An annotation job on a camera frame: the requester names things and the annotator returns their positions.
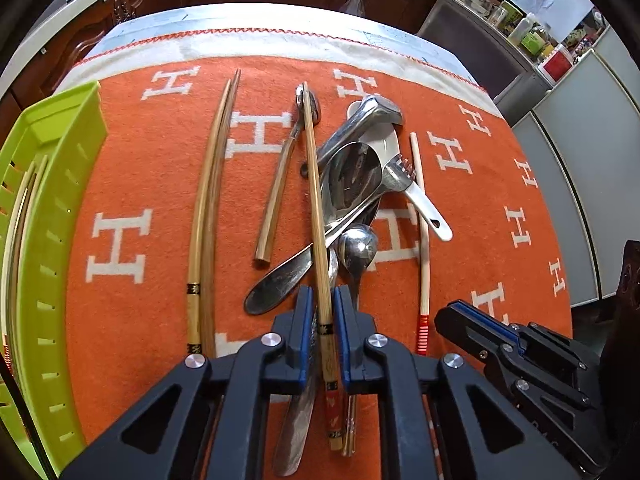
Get large metal spoon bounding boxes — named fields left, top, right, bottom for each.
left=319, top=141, right=386, bottom=241

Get red box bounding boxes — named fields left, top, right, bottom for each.
left=542, top=42, right=573, bottom=81

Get small metal spoon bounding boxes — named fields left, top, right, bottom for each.
left=336, top=226, right=380, bottom=457

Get gold handled metal spoon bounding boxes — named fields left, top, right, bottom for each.
left=253, top=82, right=321, bottom=267

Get orange patterned blanket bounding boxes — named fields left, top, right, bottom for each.
left=50, top=27, right=576, bottom=480

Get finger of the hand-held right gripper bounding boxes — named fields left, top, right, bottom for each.
left=450, top=300, right=601, bottom=396
left=433, top=305, right=591, bottom=411

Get white bottle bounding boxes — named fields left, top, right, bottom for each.
left=507, top=12, right=541, bottom=43

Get pale chopstick red bands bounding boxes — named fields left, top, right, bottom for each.
left=2, top=156, right=49, bottom=376
left=408, top=132, right=432, bottom=357
left=2, top=162, right=38, bottom=361

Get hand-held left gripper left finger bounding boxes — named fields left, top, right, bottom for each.
left=60, top=285, right=317, bottom=480

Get grey steel appliance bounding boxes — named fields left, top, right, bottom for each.
left=417, top=0, right=551, bottom=126

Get bamboo chopstick patterned end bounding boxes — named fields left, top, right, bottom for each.
left=299, top=82, right=346, bottom=453

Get metal fork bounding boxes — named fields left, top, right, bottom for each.
left=244, top=152, right=417, bottom=317

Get green plastic utensil tray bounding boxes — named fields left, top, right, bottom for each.
left=0, top=80, right=108, bottom=480

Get white kitchen counter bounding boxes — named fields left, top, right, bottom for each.
left=0, top=0, right=551, bottom=91

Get white spoon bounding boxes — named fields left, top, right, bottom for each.
left=347, top=100, right=454, bottom=242

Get grey refrigerator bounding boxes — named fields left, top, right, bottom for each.
left=495, top=25, right=640, bottom=311

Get long brown wooden chopstick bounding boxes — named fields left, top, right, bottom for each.
left=197, top=69, right=242, bottom=358
left=186, top=77, right=233, bottom=358

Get green jar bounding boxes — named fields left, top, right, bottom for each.
left=492, top=0, right=521, bottom=28

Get green packet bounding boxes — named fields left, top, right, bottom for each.
left=520, top=25, right=551, bottom=56

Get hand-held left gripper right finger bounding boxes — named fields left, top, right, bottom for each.
left=332, top=285, right=596, bottom=480

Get engraved handle metal utensil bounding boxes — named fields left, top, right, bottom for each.
left=272, top=247, right=341, bottom=478

